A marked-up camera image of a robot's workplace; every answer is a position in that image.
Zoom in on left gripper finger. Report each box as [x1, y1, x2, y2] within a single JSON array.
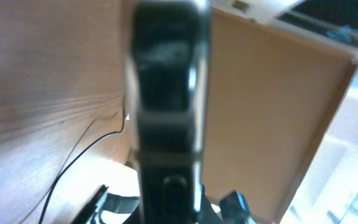
[[129, 1, 211, 223]]

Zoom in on black smartphone with white circles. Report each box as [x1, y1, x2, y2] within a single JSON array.
[[203, 9, 357, 223]]

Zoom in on black usb charging cable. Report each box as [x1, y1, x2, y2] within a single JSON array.
[[37, 96, 127, 224]]

